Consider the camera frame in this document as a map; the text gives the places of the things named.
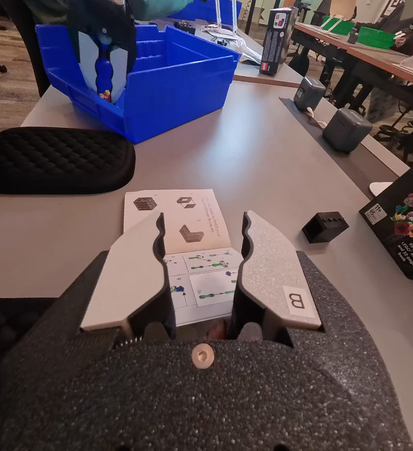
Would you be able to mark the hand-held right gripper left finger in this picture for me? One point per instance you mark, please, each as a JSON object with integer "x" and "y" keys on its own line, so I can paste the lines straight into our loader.
{"x": 125, "y": 274}

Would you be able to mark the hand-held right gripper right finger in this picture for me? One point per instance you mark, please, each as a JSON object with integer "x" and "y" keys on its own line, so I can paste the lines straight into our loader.
{"x": 273, "y": 267}

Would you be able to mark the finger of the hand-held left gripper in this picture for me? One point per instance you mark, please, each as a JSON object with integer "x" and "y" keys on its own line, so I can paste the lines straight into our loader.
{"x": 120, "y": 67}
{"x": 87, "y": 60}

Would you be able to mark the pile of small lego pieces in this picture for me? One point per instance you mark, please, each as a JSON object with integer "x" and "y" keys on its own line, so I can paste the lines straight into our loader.
{"x": 105, "y": 96}

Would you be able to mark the blue plastic bin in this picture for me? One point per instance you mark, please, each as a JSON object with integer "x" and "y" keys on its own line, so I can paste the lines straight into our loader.
{"x": 206, "y": 8}
{"x": 178, "y": 98}

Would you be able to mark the small black lego box build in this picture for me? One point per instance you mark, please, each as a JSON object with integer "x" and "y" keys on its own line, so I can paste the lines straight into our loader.
{"x": 328, "y": 229}

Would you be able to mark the small black lego model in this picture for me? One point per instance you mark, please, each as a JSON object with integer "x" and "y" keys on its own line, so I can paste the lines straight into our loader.
{"x": 184, "y": 26}

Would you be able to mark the lego instruction booklet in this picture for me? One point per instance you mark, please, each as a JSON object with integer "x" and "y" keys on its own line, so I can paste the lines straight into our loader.
{"x": 192, "y": 229}

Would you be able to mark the black flower print lego box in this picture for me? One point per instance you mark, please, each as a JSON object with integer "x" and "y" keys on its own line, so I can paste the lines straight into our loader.
{"x": 403, "y": 246}

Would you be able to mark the tall black lego box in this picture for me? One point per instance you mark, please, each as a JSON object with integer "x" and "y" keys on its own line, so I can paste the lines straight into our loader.
{"x": 277, "y": 42}

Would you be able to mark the person's right hand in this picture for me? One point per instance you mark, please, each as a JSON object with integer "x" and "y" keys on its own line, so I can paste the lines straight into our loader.
{"x": 218, "y": 329}

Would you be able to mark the clear plastic bags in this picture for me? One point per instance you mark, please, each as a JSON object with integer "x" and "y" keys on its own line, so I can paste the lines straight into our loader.
{"x": 245, "y": 49}

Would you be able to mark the white card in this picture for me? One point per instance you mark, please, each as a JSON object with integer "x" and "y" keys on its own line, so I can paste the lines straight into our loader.
{"x": 381, "y": 188}

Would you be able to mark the dark grey power cube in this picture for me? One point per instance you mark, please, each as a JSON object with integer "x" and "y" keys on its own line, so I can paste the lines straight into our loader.
{"x": 347, "y": 132}
{"x": 308, "y": 95}

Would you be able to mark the green plastic bin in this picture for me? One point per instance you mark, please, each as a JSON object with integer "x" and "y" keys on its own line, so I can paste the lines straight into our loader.
{"x": 337, "y": 25}
{"x": 375, "y": 38}

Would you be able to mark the long wooden top desk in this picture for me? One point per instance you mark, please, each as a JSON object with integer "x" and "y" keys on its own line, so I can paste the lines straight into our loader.
{"x": 386, "y": 60}

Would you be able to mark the white frame stand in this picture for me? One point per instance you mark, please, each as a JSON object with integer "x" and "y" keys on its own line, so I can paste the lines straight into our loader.
{"x": 224, "y": 17}

